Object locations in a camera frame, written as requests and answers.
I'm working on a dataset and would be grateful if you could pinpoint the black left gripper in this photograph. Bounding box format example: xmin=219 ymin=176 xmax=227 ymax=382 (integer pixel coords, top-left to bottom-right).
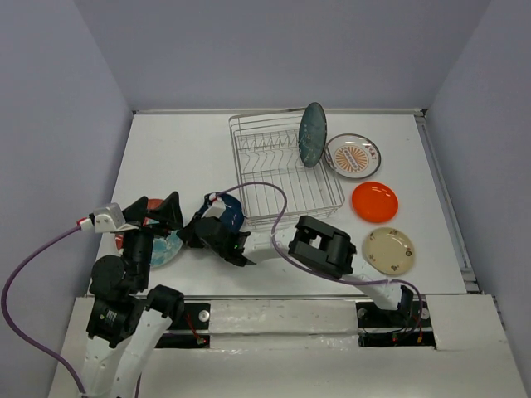
xmin=120 ymin=188 xmax=184 ymax=287

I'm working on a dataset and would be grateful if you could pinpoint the dark blue leaf dish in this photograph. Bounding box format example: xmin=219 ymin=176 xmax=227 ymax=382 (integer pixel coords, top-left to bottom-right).
xmin=199 ymin=193 xmax=245 ymax=231

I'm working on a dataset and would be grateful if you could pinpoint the red and teal floral plate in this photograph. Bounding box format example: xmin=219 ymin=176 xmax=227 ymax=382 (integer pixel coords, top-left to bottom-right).
xmin=114 ymin=198 xmax=183 ymax=269

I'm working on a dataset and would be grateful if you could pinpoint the teal round plate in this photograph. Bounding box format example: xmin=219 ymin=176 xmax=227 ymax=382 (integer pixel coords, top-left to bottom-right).
xmin=298 ymin=102 xmax=328 ymax=168

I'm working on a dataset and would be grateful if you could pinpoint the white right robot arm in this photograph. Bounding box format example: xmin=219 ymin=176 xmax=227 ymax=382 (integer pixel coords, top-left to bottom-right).
xmin=178 ymin=216 xmax=417 ymax=325

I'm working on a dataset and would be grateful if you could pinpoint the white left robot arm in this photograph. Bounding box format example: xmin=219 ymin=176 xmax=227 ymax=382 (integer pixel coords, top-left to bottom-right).
xmin=78 ymin=192 xmax=184 ymax=397

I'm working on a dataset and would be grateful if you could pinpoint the white plate with orange sunburst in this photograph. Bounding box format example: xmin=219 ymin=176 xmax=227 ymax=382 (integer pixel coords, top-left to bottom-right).
xmin=324 ymin=134 xmax=382 ymax=180

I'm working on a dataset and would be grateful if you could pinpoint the orange round plate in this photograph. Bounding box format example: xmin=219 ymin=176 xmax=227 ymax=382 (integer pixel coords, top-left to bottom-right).
xmin=351 ymin=182 xmax=399 ymax=224

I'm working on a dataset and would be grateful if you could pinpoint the cream floral small plate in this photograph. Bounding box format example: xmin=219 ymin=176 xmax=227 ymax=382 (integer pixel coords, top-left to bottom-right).
xmin=362 ymin=227 xmax=416 ymax=276

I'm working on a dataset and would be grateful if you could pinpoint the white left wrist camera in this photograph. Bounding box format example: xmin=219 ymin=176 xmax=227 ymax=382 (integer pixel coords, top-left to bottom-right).
xmin=77 ymin=203 xmax=139 ymax=234

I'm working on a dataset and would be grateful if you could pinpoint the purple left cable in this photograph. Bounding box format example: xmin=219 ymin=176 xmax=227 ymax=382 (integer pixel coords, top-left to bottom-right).
xmin=0 ymin=223 xmax=88 ymax=395

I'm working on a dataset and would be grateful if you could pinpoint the stainless wire dish rack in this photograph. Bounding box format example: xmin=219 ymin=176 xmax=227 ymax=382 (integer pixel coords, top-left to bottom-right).
xmin=228 ymin=108 xmax=345 ymax=228

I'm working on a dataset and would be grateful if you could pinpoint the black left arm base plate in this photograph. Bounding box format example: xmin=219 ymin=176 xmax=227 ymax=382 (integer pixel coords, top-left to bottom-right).
xmin=155 ymin=302 xmax=211 ymax=349

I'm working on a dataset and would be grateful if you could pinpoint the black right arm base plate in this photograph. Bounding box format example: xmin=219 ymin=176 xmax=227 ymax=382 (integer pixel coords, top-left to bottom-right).
xmin=357 ymin=303 xmax=436 ymax=348

